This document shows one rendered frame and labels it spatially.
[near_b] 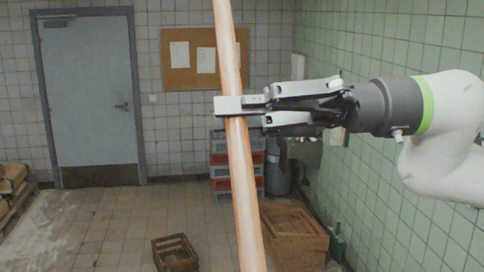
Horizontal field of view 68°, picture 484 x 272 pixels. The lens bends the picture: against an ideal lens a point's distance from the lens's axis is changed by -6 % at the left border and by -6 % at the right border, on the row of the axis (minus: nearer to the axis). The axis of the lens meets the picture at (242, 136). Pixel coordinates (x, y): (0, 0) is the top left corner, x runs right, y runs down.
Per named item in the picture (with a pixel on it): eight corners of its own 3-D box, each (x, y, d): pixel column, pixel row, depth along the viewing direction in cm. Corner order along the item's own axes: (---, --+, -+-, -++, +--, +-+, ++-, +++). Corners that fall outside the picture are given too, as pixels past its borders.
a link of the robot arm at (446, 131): (472, 57, 60) (517, 90, 52) (448, 120, 68) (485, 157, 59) (398, 58, 59) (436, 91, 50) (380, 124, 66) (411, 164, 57)
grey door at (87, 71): (147, 187, 472) (132, 5, 403) (54, 191, 456) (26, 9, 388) (147, 183, 481) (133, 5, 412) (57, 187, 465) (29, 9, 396)
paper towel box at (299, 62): (306, 91, 410) (308, 56, 398) (296, 91, 409) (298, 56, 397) (299, 86, 436) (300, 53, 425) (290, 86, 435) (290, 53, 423)
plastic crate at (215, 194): (265, 199, 442) (265, 187, 437) (213, 203, 432) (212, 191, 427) (257, 184, 479) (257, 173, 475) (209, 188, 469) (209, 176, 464)
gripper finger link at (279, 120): (330, 100, 57) (330, 105, 58) (257, 109, 57) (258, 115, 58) (337, 121, 55) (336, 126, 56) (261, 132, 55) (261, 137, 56)
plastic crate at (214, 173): (263, 176, 430) (264, 163, 425) (209, 178, 424) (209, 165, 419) (258, 162, 468) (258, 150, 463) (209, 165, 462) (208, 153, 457)
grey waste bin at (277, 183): (296, 196, 449) (298, 152, 431) (265, 198, 444) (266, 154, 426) (287, 182, 484) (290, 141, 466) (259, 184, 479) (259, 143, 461)
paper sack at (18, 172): (12, 196, 386) (8, 181, 379) (-21, 197, 382) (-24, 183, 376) (34, 171, 443) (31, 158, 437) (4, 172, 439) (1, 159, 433)
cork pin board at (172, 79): (249, 88, 458) (249, 26, 434) (161, 91, 443) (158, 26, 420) (249, 88, 461) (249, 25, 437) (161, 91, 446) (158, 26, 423)
